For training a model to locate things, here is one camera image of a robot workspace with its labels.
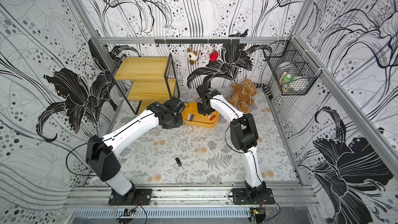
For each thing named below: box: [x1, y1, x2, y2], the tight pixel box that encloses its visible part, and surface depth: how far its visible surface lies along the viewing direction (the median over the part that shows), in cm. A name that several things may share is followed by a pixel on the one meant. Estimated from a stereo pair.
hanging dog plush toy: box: [187, 47, 198, 65], surface depth 95 cm
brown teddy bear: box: [228, 78, 257, 115], surface depth 109 cm
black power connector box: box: [249, 207, 266, 224], surface depth 72 cm
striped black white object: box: [261, 83, 274, 100], surface depth 121 cm
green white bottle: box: [283, 73, 295, 83], surface depth 80 cm
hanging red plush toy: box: [209, 48, 219, 63], surface depth 97 cm
